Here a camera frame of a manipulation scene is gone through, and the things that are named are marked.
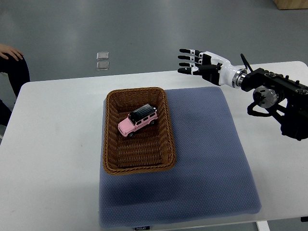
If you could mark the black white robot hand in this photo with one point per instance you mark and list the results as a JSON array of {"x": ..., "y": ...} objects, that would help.
[{"x": 228, "y": 74}]

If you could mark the pink toy car black roof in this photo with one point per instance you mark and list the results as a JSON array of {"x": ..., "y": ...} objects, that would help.
[{"x": 138, "y": 119}]

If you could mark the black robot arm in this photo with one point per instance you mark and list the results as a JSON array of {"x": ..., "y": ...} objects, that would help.
[{"x": 274, "y": 95}]

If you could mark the brown wicker basket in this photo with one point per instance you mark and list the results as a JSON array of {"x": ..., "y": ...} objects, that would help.
[{"x": 150, "y": 149}]

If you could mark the bystander hand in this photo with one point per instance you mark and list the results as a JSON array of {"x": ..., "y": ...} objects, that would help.
[{"x": 6, "y": 51}]

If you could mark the upper metal floor plate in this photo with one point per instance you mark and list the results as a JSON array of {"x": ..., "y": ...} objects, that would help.
[{"x": 103, "y": 55}]

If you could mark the wooden box corner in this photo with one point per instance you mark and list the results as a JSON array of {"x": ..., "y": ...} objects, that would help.
[{"x": 291, "y": 4}]

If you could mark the blue-grey padded mat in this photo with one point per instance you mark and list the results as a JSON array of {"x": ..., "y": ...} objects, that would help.
[{"x": 211, "y": 178}]

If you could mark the white table leg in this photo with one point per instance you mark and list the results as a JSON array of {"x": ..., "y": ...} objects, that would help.
[{"x": 262, "y": 226}]

